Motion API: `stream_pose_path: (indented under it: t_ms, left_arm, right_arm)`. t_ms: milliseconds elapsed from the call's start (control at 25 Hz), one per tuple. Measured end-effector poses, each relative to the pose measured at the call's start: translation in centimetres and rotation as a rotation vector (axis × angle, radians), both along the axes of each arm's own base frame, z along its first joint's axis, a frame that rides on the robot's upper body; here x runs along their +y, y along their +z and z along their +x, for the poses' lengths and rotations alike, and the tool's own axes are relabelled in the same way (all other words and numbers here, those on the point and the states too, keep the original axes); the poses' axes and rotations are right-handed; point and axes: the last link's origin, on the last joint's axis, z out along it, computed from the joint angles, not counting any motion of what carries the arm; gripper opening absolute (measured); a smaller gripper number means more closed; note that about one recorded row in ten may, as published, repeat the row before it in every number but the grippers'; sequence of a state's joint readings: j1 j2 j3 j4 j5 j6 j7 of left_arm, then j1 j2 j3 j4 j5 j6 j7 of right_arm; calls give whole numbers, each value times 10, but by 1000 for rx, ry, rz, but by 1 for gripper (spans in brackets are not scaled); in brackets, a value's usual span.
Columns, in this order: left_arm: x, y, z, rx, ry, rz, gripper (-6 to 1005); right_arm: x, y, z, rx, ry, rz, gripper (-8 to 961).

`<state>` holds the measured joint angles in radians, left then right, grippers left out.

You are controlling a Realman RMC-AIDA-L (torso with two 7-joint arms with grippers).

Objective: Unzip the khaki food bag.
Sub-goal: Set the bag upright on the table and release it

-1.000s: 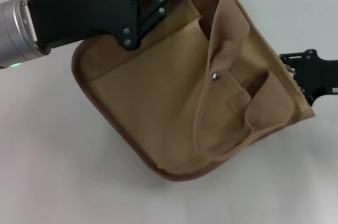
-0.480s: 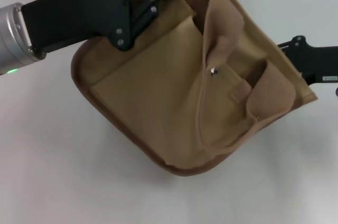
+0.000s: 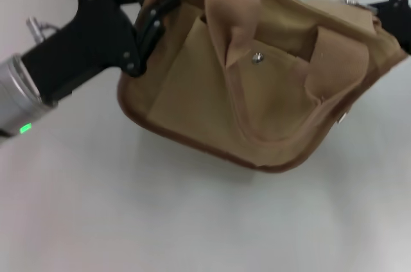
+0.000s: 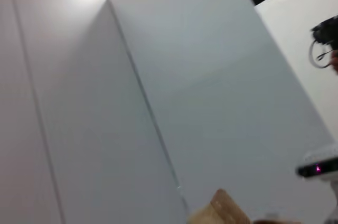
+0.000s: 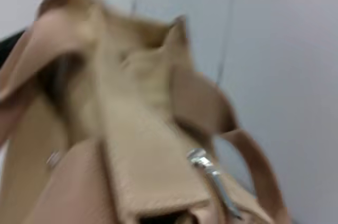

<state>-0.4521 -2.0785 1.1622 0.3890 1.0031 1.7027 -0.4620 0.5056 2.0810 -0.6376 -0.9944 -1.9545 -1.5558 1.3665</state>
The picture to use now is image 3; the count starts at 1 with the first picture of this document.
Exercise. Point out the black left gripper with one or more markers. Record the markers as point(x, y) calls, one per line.
point(90, 38)

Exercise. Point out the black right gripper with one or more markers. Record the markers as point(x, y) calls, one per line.
point(399, 18)

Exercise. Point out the khaki canvas food bag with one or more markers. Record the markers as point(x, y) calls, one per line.
point(257, 98)

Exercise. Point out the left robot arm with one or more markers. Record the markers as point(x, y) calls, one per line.
point(19, 102)

